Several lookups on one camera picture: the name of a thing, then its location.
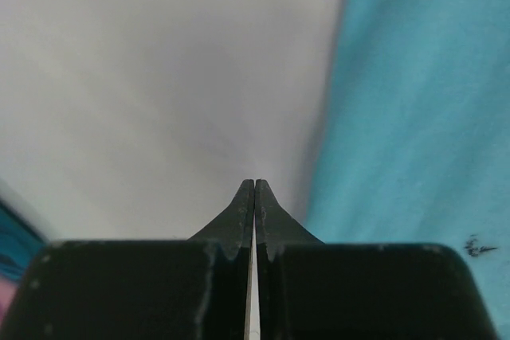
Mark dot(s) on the blue garment in basket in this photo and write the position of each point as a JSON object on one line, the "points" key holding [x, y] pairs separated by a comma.
{"points": [[18, 244]]}

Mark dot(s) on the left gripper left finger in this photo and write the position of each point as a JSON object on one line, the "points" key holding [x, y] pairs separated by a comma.
{"points": [[197, 288]]}

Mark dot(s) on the turquoise t shirt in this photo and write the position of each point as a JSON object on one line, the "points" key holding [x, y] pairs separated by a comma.
{"points": [[416, 147]]}

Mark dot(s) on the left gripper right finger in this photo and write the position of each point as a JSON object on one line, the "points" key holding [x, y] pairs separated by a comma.
{"points": [[312, 290]]}

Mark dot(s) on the pink t shirt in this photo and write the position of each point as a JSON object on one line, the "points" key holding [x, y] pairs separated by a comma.
{"points": [[7, 293]]}

